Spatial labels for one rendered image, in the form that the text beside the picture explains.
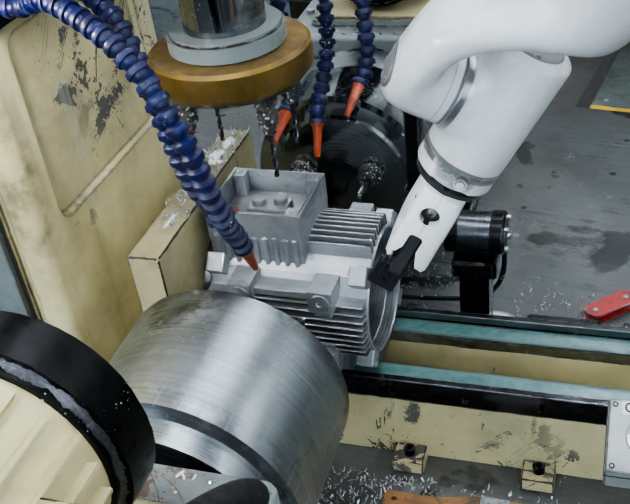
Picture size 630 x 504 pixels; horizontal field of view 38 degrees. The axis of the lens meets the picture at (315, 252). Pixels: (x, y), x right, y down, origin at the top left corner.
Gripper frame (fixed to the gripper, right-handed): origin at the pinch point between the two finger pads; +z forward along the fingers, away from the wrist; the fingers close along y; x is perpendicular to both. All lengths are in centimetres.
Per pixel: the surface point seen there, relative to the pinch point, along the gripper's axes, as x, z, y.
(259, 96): 21.1, -13.0, -0.9
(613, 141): -35, 13, 84
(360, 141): 9.3, 3.6, 26.7
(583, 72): -61, 86, 282
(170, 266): 21.9, 8.7, -7.0
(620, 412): -22.9, -11.7, -16.7
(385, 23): 14, -1, 53
